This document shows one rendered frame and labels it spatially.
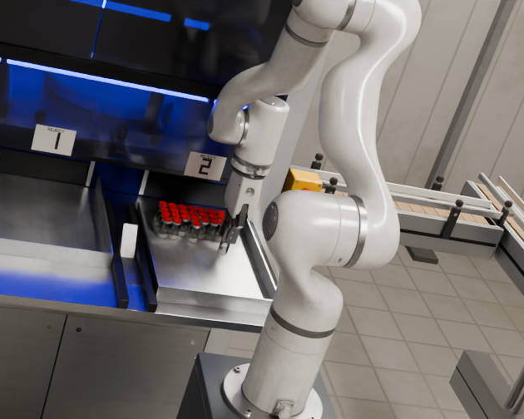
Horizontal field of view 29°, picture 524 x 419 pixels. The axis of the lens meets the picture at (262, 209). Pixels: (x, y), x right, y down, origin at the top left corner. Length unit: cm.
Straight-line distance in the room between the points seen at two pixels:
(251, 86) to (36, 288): 57
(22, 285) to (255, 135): 55
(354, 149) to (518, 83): 303
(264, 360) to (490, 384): 116
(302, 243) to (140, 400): 110
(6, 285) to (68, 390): 69
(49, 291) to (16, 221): 25
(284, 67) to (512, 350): 250
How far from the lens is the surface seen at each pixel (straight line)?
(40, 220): 217
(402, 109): 450
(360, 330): 392
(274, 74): 199
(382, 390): 364
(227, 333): 254
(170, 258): 216
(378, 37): 174
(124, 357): 253
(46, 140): 221
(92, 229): 219
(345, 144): 167
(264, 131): 207
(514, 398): 275
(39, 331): 247
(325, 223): 162
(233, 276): 216
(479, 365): 290
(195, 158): 226
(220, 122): 203
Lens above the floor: 194
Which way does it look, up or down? 25 degrees down
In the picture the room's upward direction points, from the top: 19 degrees clockwise
